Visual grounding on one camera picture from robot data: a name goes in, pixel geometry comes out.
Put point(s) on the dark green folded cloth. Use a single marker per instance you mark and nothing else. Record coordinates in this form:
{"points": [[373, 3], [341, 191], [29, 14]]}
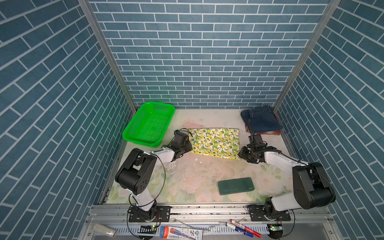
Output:
{"points": [[235, 186]]}

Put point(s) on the aluminium corner frame post left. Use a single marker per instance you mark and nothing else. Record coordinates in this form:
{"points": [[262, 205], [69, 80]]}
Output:
{"points": [[93, 22]]}

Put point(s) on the white small device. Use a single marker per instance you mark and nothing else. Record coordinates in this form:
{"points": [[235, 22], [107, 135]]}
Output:
{"points": [[101, 229]]}

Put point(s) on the red plaid skirt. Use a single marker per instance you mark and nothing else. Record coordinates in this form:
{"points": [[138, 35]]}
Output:
{"points": [[275, 133]]}

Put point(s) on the aluminium corner frame post right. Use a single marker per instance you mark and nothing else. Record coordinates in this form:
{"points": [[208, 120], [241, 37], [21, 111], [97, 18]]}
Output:
{"points": [[318, 30]]}

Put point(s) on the aluminium front rail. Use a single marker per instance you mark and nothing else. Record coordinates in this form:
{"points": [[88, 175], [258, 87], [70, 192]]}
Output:
{"points": [[314, 224]]}

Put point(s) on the blue marker pen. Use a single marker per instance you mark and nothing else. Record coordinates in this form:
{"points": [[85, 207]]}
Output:
{"points": [[239, 230]]}

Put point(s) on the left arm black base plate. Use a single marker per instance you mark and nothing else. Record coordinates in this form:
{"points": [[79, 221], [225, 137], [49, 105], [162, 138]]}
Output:
{"points": [[156, 213]]}

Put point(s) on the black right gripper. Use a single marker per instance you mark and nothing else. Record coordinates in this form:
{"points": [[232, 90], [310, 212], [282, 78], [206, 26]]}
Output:
{"points": [[242, 153]]}

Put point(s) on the yellow floral skirt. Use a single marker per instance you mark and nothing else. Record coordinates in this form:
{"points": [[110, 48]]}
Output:
{"points": [[216, 142]]}

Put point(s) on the blue red packaged tool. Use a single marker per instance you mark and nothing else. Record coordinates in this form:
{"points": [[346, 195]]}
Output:
{"points": [[177, 233]]}

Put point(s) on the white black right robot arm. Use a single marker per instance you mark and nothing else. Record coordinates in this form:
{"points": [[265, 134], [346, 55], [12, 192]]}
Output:
{"points": [[311, 185]]}

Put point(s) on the aluminium corner frame post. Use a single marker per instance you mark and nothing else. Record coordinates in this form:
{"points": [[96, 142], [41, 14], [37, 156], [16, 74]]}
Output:
{"points": [[93, 22], [318, 30]]}

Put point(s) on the dark navy skirt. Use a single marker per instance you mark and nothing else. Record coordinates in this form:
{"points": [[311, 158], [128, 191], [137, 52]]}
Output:
{"points": [[261, 119]]}

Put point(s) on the red marker pen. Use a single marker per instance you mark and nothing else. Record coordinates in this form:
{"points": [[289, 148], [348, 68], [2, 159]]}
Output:
{"points": [[246, 228]]}

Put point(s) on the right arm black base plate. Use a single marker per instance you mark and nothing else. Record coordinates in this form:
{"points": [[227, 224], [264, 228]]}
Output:
{"points": [[260, 213]]}

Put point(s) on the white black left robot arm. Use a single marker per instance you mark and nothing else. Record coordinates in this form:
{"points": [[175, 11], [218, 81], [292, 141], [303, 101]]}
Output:
{"points": [[135, 173]]}

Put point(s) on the green plastic basket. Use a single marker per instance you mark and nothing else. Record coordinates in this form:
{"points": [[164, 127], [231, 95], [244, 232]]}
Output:
{"points": [[149, 124]]}

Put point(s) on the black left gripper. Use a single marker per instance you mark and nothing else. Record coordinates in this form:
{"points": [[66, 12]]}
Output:
{"points": [[188, 145]]}

